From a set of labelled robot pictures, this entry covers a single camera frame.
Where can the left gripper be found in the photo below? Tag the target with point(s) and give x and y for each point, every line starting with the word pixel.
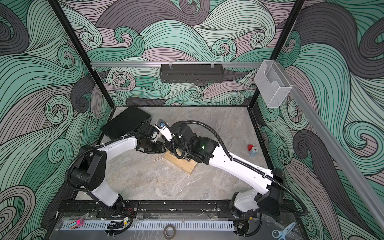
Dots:
pixel 159 148

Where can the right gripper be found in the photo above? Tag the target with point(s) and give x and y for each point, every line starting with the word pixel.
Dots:
pixel 169 145

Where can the wooden board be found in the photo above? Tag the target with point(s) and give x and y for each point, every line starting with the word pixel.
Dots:
pixel 186 166

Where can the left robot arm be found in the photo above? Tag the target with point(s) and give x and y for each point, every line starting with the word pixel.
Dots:
pixel 87 171

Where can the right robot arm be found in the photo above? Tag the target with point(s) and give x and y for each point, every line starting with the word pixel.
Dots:
pixel 201 143

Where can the black case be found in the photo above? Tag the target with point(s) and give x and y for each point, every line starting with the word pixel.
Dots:
pixel 127 122

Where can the tape roll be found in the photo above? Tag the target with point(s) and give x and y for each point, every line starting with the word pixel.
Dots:
pixel 169 232

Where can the blue scissors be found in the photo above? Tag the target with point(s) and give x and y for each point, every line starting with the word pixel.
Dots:
pixel 281 235

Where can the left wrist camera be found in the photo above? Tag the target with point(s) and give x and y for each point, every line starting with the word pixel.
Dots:
pixel 155 136

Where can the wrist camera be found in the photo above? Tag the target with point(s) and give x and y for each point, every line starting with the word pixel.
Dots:
pixel 164 129
pixel 155 136

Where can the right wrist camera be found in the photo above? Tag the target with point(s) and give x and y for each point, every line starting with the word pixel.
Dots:
pixel 164 129

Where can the white slotted cable duct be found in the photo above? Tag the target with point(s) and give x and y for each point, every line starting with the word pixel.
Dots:
pixel 155 225

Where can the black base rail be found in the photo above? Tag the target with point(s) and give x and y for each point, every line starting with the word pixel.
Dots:
pixel 215 208

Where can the aluminium wall rail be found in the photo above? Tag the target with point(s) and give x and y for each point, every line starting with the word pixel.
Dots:
pixel 138 64

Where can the clear plastic wall bin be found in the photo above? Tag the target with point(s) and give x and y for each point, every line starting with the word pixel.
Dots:
pixel 272 82

